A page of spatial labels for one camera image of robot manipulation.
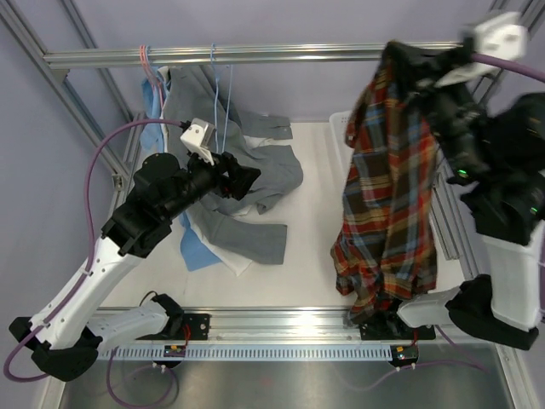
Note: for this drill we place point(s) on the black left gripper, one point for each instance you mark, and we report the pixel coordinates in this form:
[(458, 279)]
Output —
[(239, 177)]

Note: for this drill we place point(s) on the white slotted cable duct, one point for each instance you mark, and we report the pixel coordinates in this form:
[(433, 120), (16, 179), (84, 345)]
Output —
[(260, 352)]

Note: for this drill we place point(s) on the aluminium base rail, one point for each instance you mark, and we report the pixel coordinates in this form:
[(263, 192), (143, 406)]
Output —
[(247, 325)]

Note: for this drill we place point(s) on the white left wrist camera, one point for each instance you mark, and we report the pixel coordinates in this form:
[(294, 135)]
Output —
[(196, 139)]

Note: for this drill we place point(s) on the aluminium hanging rail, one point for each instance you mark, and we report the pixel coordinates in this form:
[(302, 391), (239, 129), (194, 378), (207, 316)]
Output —
[(217, 54)]

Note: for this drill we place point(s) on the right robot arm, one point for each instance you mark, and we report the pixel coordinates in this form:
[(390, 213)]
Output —
[(501, 158)]

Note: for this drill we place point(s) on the light blue hanger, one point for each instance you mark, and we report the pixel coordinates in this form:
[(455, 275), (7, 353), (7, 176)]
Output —
[(222, 100)]

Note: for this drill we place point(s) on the grey shirt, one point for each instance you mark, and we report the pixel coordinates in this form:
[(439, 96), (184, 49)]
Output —
[(268, 135)]

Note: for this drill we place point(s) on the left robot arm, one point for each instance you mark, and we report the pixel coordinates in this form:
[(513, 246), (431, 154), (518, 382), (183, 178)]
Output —
[(65, 338)]

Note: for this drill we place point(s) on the aluminium frame posts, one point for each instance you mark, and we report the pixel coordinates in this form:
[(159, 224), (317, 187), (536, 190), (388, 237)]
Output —
[(21, 30), (452, 222)]

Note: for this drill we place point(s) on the light blue shirt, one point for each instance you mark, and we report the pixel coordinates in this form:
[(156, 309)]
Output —
[(195, 253)]

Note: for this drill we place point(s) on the aluminium frame right posts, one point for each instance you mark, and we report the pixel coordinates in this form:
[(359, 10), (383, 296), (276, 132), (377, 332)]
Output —
[(452, 222)]

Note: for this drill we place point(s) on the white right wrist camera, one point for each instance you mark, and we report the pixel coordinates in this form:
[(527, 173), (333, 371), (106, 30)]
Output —
[(499, 35)]

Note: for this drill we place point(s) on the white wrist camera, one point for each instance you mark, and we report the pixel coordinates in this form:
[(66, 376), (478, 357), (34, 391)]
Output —
[(499, 35), (196, 139)]

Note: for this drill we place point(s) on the white plastic basket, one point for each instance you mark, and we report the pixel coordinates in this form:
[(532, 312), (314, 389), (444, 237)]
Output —
[(338, 125)]

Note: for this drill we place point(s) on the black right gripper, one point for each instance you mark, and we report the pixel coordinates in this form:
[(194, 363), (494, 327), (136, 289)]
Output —
[(425, 66)]

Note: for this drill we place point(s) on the pink hanger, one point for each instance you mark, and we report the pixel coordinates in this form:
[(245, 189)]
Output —
[(151, 68), (151, 78)]

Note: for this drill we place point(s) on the plaid shirt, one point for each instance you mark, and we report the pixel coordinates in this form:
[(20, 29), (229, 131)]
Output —
[(385, 252)]

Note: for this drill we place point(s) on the aluminium frame left posts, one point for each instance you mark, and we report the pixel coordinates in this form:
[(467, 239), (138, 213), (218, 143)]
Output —
[(21, 30)]

